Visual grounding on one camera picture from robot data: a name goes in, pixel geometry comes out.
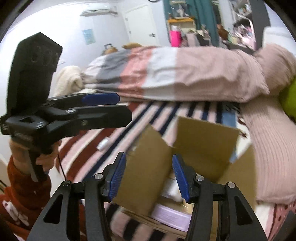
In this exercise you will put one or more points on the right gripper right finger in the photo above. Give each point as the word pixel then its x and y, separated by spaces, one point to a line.
pixel 236 219

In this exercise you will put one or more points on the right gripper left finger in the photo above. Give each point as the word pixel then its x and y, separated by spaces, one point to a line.
pixel 60 218

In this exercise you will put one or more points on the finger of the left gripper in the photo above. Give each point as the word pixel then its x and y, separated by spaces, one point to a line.
pixel 49 125
pixel 82 99

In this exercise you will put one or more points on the purple rectangular box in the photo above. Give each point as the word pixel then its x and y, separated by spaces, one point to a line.
pixel 171 217

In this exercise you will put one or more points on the white box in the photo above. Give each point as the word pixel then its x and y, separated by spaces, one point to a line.
pixel 171 190

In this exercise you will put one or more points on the red sleeve forearm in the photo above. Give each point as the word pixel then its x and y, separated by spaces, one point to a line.
pixel 23 201

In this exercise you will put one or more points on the left hand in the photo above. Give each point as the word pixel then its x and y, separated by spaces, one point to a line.
pixel 23 164

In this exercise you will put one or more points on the cream fleece blanket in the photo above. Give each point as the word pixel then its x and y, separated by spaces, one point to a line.
pixel 68 81

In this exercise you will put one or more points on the striped pink bed blanket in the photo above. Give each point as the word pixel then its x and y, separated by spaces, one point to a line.
pixel 203 133

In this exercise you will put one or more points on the small white tube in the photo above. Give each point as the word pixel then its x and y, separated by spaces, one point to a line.
pixel 103 144

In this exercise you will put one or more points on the pink ribbed pillow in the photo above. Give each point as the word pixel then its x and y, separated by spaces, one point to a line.
pixel 272 132

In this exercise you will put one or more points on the brown cardboard box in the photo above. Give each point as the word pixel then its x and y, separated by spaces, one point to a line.
pixel 183 184

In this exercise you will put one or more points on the white door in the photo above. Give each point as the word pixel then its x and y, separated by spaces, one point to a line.
pixel 140 26

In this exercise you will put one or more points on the green plush toy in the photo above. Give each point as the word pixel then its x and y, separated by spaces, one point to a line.
pixel 288 99

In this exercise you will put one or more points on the pink bottle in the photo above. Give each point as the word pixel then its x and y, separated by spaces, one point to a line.
pixel 175 36

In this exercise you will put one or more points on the yellow wooden cabinet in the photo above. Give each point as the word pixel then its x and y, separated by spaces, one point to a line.
pixel 185 25

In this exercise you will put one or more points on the pink patchwork duvet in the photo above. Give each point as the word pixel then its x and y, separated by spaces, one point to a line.
pixel 178 74

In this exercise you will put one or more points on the teal curtain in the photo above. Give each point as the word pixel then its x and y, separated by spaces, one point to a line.
pixel 203 13

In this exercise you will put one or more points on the cluttered shelf unit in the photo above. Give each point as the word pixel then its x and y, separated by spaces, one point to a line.
pixel 250 20

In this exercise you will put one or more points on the blue wall poster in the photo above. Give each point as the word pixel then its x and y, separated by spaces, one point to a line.
pixel 88 36

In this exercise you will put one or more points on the wall air conditioner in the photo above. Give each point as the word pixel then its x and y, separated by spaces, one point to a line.
pixel 99 11

